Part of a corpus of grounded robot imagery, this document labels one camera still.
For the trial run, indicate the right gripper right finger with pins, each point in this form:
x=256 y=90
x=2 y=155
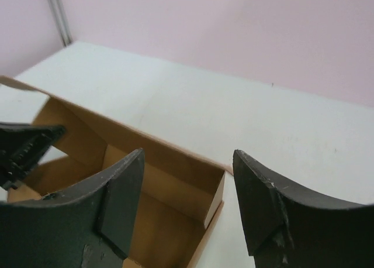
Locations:
x=286 y=224

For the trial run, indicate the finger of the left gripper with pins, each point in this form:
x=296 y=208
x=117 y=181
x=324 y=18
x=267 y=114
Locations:
x=22 y=147

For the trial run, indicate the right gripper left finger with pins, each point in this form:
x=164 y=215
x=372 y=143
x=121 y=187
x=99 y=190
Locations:
x=88 y=224

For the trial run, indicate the brown cardboard box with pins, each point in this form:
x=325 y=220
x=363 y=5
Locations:
x=181 y=194

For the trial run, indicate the left aluminium corner post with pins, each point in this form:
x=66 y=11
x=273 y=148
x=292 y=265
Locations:
x=60 y=19

